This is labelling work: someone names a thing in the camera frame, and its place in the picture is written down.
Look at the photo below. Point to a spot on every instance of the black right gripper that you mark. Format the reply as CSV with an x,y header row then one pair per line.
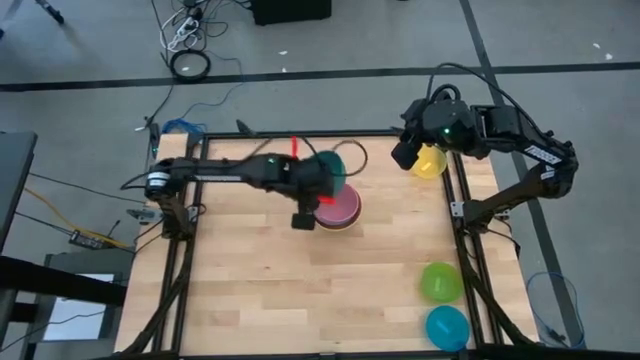
x,y
442,122

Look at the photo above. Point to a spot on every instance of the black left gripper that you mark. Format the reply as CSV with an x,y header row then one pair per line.
x,y
305,180

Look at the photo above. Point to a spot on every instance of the teal plastic bowl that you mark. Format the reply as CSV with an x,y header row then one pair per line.
x,y
337,167

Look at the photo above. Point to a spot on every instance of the yellow plastic bowl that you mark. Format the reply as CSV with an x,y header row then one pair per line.
x,y
431,162

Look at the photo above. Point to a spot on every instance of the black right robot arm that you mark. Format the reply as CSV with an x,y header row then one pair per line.
x,y
550,175

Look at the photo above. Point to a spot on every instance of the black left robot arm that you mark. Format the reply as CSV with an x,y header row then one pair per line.
x,y
215,171

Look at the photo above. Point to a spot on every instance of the red shelf piece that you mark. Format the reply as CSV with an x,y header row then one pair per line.
x,y
294,147
327,200

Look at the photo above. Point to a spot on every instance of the pink plastic bowl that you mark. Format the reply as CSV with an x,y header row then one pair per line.
x,y
342,207

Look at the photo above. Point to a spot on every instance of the green plastic bowl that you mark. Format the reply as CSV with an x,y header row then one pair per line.
x,y
441,282

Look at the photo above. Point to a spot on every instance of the white power strip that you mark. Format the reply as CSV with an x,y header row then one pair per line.
x,y
182,27

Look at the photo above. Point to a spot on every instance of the blue plastic bowl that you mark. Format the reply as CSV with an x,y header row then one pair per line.
x,y
446,327

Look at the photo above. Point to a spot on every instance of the small black electronics box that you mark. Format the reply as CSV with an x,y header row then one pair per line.
x,y
87,240

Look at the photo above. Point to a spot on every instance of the grey stand with white sheet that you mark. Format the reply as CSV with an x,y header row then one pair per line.
x,y
80,315

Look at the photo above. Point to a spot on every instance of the black bar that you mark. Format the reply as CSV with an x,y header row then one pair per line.
x,y
60,282

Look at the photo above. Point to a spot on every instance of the dark grey desk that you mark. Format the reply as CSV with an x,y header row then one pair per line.
x,y
15,175

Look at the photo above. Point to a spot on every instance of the black tripod leg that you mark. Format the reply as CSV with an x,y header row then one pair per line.
x,y
50,10

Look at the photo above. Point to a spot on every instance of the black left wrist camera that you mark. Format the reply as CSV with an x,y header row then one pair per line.
x,y
303,222

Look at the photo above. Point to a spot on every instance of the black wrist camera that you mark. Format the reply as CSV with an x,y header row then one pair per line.
x,y
303,222
405,155

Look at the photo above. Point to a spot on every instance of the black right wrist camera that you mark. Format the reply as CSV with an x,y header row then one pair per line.
x,y
405,155

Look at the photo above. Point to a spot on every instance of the black table frame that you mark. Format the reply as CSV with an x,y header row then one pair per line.
x,y
325,134

